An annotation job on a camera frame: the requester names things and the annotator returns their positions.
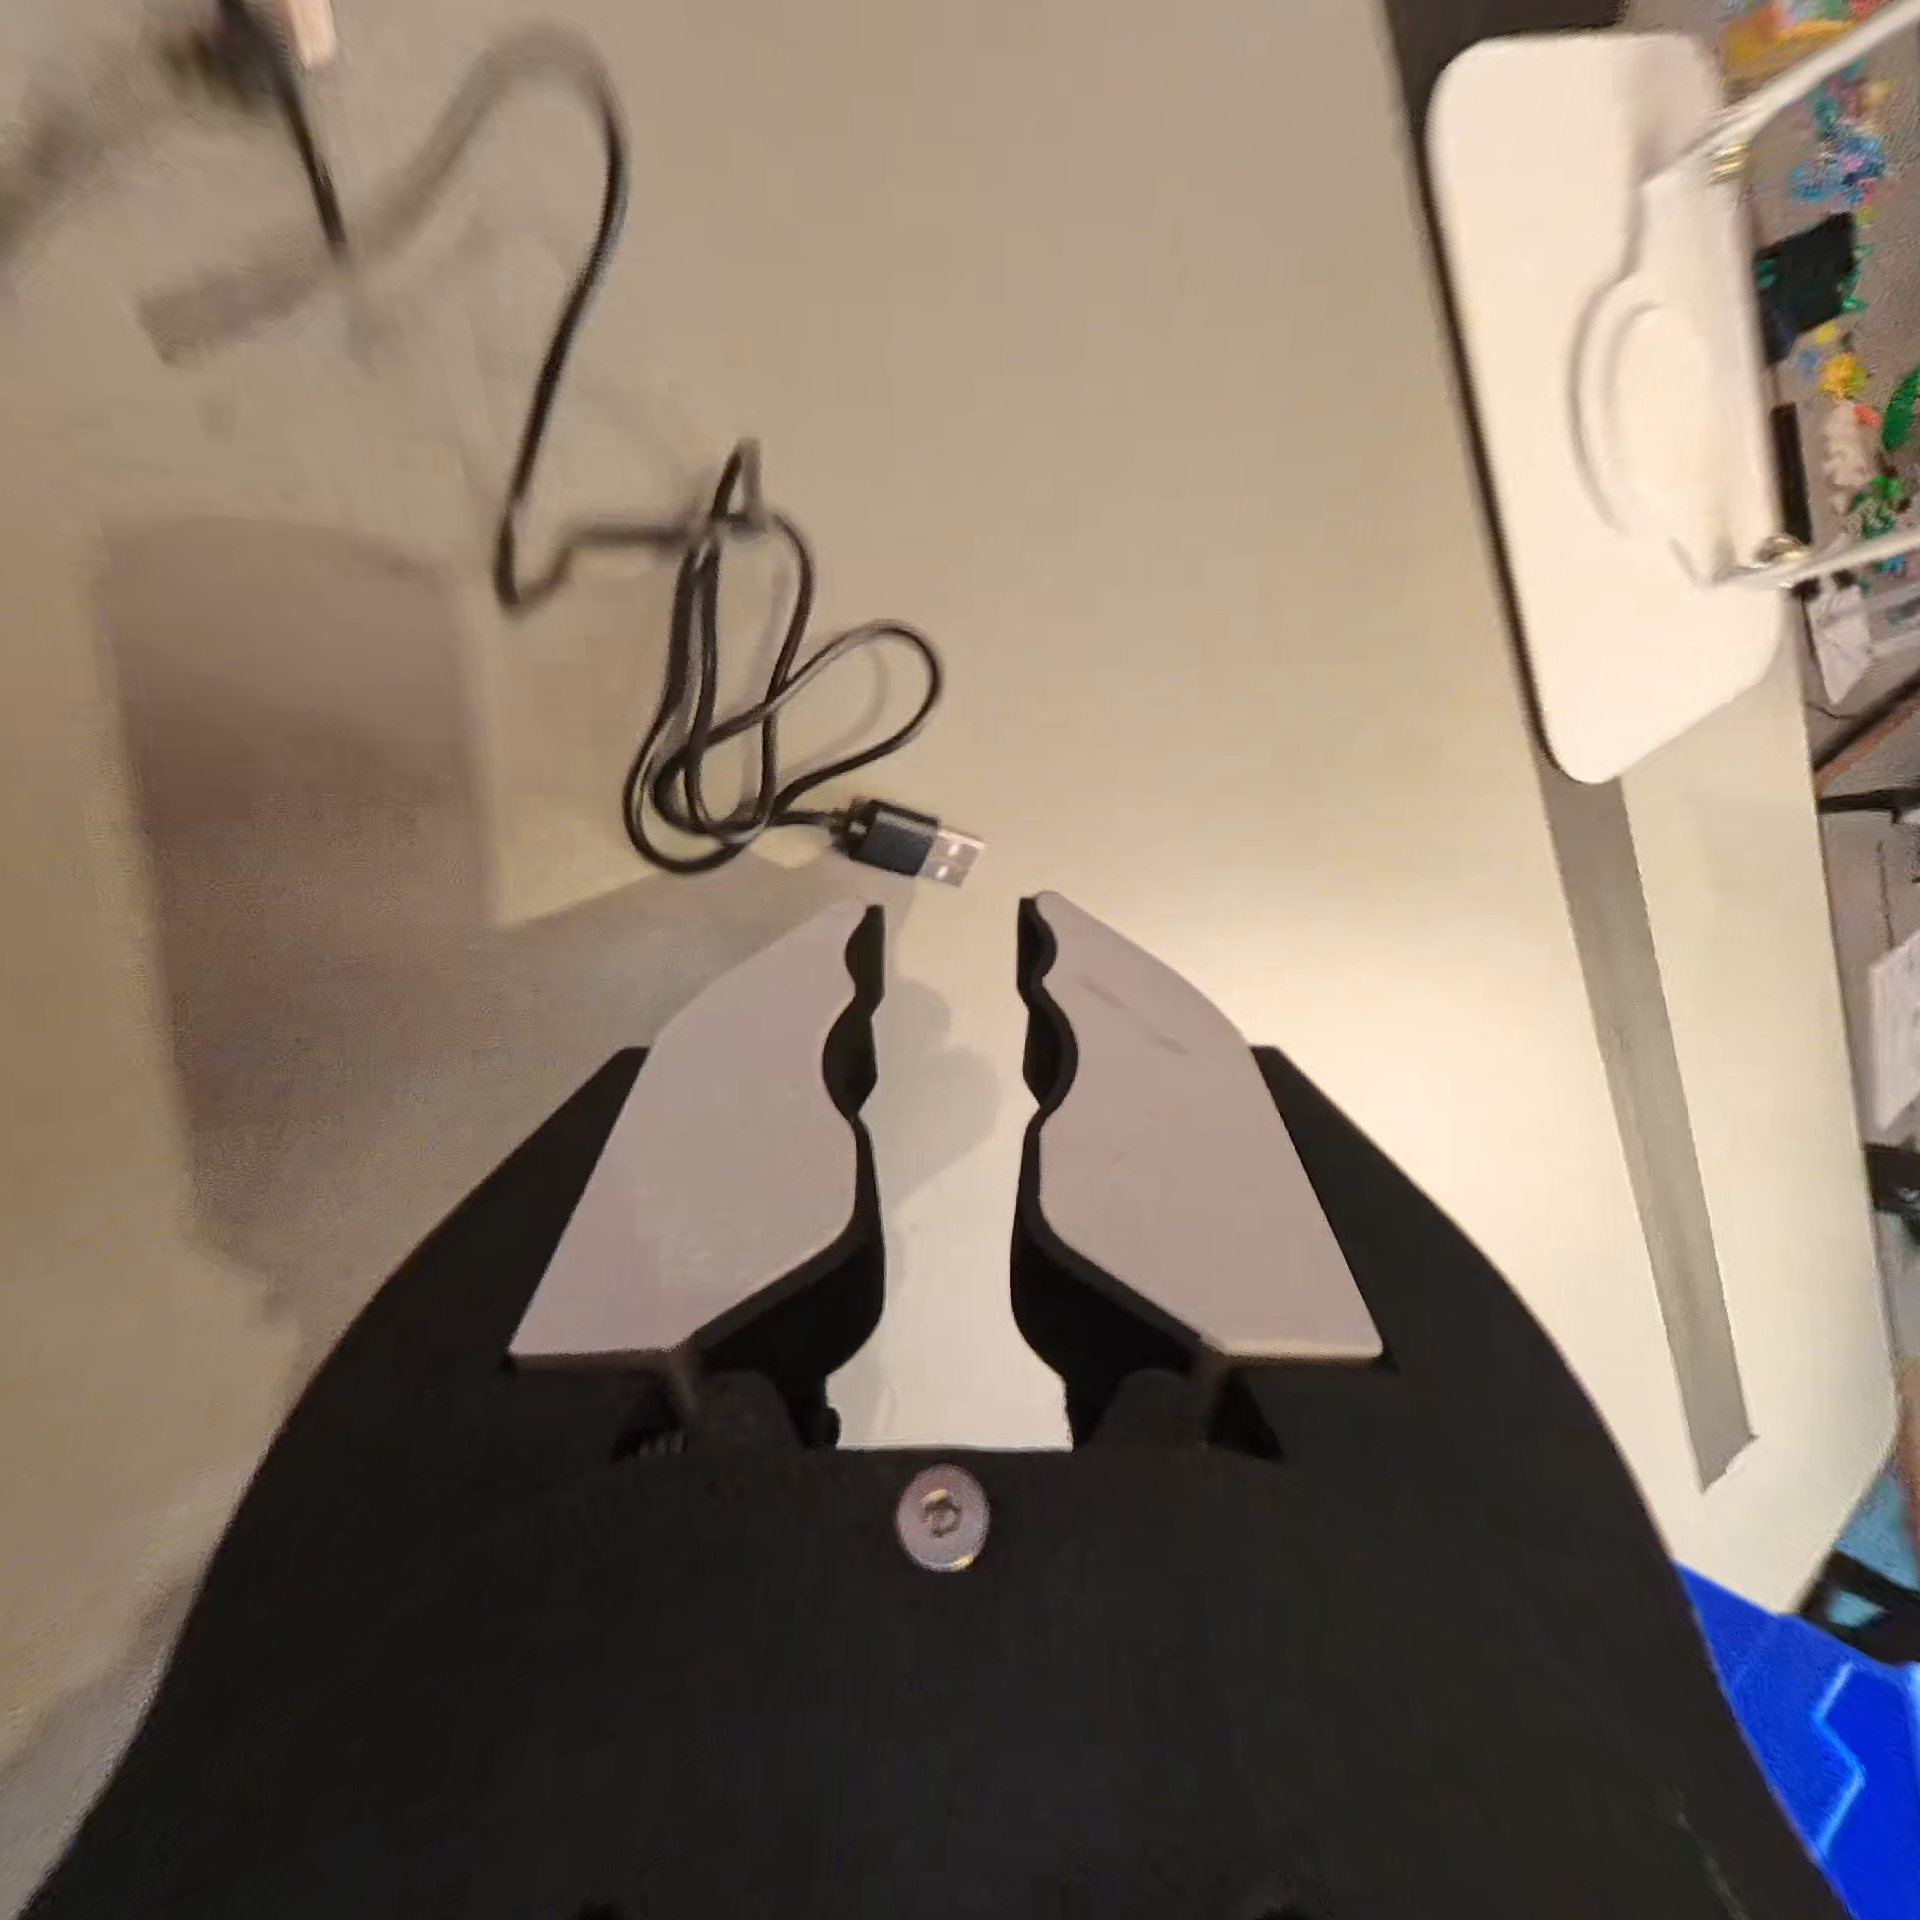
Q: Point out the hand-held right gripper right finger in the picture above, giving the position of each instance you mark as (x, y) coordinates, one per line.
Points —
(1184, 1201)

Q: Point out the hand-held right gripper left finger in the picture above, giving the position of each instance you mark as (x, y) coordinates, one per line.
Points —
(704, 1185)

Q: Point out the blue plastic bin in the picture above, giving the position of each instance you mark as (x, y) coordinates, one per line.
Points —
(1823, 1740)

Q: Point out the white stand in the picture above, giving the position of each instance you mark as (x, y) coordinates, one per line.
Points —
(1589, 404)

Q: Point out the scattered colourful toy bricks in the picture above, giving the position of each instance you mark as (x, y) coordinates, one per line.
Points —
(1851, 224)

